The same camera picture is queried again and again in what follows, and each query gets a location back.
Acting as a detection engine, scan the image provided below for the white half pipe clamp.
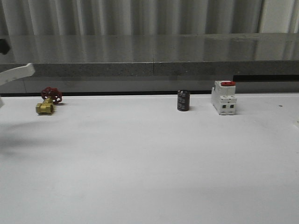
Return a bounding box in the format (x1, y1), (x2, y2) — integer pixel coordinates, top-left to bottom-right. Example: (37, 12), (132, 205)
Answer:
(0, 63), (35, 85)

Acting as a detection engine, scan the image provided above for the black cylindrical capacitor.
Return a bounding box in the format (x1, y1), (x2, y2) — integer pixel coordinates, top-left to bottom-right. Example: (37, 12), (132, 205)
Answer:
(177, 90), (190, 112)

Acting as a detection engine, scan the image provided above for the grey stone counter ledge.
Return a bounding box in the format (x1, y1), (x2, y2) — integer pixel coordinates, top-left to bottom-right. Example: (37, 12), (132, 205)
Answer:
(0, 33), (299, 95)

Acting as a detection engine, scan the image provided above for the brass valve red handwheel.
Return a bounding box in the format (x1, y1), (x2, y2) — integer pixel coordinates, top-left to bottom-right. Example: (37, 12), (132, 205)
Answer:
(36, 87), (63, 115)

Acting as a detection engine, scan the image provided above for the white pleated curtain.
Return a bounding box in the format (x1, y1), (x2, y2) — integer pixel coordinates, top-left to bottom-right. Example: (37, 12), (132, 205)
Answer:
(0, 0), (299, 35)

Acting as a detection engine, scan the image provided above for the white circuit breaker red switch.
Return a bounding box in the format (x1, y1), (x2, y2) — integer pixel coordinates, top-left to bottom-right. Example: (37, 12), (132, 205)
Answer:
(211, 80), (237, 115)

